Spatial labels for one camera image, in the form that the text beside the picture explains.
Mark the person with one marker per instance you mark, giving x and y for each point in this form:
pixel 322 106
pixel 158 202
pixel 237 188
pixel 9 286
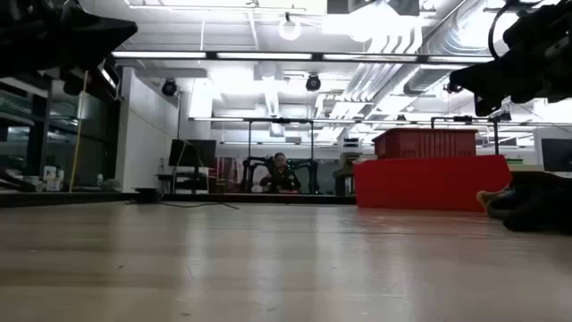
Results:
pixel 280 176

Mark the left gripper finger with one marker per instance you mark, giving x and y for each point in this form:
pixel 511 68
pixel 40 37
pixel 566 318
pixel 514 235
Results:
pixel 98 36

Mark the black background robot arm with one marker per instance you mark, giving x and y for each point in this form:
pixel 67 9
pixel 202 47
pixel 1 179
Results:
pixel 250 174
pixel 310 174

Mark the black background rig frame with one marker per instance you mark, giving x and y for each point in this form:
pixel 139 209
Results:
pixel 496 134
pixel 277 120

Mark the black work glove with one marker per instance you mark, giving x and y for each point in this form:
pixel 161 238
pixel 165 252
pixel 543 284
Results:
pixel 536 205

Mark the round black ceiling device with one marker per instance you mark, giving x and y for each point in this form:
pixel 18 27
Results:
pixel 313 82
pixel 169 87

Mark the black aluminium table frame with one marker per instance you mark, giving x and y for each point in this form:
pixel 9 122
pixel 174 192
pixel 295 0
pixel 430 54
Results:
pixel 67 199

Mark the white shelf container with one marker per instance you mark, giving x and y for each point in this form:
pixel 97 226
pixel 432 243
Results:
pixel 50 176

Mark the black monitor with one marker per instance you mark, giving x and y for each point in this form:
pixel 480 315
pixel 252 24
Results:
pixel 192 153
pixel 557 154

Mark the red slatted plastic crate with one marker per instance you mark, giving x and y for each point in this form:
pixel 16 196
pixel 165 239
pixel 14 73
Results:
pixel 424 143

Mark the red plastic bin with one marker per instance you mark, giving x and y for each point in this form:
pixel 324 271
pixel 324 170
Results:
pixel 429 183

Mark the long ceiling light strip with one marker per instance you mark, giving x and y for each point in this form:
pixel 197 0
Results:
pixel 263 56

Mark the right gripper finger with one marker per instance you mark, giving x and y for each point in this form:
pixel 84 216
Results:
pixel 487 80

